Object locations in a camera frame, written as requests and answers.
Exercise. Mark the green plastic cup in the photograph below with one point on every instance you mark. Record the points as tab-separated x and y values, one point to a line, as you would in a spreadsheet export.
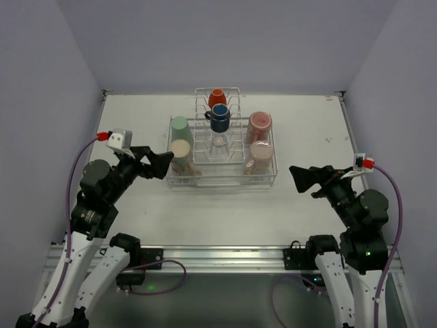
180	129

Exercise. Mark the pale pink glossy mug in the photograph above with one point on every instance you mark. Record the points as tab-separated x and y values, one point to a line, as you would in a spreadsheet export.
260	156

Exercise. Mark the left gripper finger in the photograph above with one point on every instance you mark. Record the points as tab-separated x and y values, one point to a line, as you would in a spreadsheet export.
159	164
140	152

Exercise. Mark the white wire plate rack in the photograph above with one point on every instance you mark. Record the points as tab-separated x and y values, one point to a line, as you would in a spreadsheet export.
202	133

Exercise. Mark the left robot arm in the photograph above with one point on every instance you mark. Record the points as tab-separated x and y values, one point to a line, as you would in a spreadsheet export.
74	290

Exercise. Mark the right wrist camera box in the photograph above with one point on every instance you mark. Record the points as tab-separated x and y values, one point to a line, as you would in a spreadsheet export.
358	168

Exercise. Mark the orange cup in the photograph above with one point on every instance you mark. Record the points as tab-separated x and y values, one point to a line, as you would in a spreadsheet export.
217	96

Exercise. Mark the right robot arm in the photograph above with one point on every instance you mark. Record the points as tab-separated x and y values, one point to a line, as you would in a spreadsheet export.
354	266

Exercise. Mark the dark blue mug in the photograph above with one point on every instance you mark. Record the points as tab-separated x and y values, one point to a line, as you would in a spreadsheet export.
219	118

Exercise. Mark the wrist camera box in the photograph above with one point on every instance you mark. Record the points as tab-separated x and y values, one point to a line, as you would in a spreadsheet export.
358	168
119	139

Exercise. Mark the white wire dish rack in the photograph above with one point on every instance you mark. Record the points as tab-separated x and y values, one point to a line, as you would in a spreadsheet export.
221	172

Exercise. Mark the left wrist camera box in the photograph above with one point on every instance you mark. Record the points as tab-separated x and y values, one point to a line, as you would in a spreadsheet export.
119	139

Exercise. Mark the aluminium mounting rail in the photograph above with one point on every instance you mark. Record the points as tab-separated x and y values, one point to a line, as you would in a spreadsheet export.
217	259

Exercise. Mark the cream coral pattern mug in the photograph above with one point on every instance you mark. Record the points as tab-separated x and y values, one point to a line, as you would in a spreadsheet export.
182	163

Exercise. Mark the clear glass tumbler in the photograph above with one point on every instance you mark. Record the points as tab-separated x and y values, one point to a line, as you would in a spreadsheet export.
219	149

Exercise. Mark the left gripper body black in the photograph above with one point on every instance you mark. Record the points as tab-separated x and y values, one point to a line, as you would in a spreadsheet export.
142	161

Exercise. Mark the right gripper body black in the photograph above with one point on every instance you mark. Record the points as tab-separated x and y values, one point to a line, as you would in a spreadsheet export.
323	181

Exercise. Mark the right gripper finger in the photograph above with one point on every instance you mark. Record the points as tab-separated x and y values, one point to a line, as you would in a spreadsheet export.
304	179
325	173

